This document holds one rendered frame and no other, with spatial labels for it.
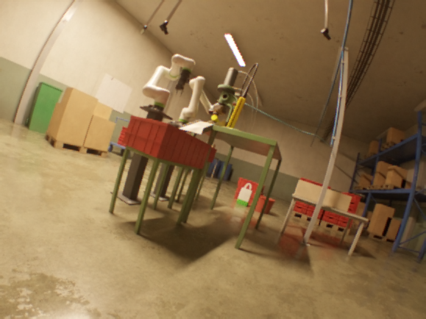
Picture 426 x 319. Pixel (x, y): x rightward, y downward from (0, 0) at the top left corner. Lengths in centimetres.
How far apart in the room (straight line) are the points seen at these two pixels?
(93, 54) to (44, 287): 562
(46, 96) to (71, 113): 138
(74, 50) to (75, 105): 253
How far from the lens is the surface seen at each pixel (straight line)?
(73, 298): 81
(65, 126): 348
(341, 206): 281
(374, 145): 887
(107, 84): 608
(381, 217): 663
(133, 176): 188
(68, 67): 563
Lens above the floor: 62
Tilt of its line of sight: 1 degrees up
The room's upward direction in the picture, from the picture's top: 19 degrees clockwise
